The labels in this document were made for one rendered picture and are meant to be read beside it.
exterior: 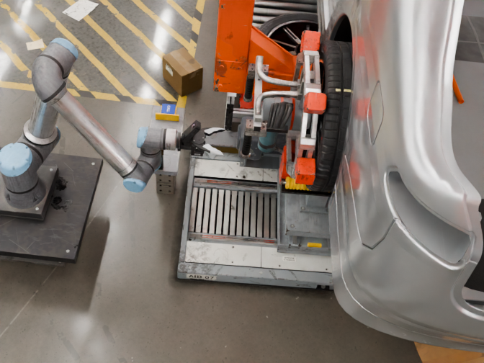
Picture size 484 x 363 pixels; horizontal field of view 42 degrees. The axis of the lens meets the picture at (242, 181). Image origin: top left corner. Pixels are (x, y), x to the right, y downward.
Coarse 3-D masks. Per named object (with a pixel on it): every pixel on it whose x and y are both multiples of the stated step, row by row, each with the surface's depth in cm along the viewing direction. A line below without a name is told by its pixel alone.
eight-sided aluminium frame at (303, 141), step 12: (300, 60) 272; (312, 60) 262; (312, 84) 250; (312, 120) 253; (288, 132) 301; (300, 132) 254; (312, 132) 251; (288, 144) 297; (300, 144) 252; (312, 144) 252; (288, 156) 292; (300, 156) 258; (288, 168) 285
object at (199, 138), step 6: (180, 132) 267; (198, 132) 267; (180, 138) 267; (192, 138) 265; (198, 138) 265; (204, 138) 266; (180, 144) 268; (186, 144) 267; (192, 144) 265; (204, 144) 271; (180, 150) 270; (192, 150) 267; (198, 150) 268
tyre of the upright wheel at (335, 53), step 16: (320, 48) 274; (336, 48) 257; (352, 48) 259; (336, 64) 250; (336, 80) 247; (336, 96) 245; (336, 112) 245; (336, 128) 246; (320, 144) 254; (336, 144) 248; (320, 160) 253; (336, 160) 251; (320, 176) 258; (336, 176) 258
